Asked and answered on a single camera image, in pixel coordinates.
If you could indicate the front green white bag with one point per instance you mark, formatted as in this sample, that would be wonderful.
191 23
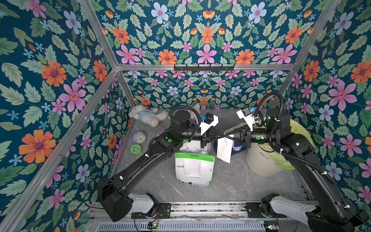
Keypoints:
194 169

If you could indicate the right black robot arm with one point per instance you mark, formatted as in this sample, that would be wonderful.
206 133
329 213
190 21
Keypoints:
334 212

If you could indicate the right blue white bag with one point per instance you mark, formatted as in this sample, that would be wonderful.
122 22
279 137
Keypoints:
232 146

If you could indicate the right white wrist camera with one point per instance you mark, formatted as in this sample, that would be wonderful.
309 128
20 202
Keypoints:
248 115

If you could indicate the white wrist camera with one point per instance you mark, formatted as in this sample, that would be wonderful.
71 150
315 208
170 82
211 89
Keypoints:
248 115
208 120

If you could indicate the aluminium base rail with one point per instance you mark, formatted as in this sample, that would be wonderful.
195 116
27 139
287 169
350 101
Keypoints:
216 210

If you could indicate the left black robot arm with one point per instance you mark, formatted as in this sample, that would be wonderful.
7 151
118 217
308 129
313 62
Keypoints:
115 193

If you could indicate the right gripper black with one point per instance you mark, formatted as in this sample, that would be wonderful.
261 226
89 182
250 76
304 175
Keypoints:
246 137

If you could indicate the white blue plush bear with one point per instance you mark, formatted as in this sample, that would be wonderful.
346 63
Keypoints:
150 117

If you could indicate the bag white receipt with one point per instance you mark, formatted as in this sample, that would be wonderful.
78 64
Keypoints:
222 152

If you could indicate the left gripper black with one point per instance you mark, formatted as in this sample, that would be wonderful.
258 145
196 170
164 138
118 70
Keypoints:
204 137

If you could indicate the white trash bin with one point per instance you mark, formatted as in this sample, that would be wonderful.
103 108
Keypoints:
260 163

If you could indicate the green white bag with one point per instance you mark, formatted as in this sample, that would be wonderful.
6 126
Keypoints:
194 169
195 147

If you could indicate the black wall hook rail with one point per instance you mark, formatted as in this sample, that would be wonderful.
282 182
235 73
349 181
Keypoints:
208 67

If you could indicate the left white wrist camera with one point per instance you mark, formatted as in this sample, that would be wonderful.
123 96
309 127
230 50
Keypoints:
208 120

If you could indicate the middle green white bag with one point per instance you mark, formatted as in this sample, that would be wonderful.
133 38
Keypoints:
195 147

